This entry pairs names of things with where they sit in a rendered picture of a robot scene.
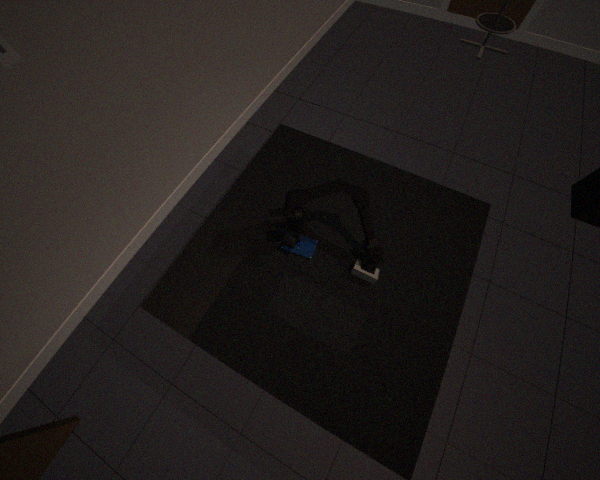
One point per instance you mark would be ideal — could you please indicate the blue circuit board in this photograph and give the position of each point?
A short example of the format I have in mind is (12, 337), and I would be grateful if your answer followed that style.
(305, 246)

